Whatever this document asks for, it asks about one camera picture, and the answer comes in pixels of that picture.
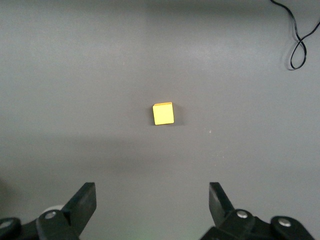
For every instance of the yellow wooden cube block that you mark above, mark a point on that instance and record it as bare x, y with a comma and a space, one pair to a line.
163, 115

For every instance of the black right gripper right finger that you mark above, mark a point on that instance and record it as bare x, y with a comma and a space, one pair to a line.
222, 207

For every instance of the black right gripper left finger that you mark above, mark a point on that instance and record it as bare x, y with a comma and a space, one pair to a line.
80, 205

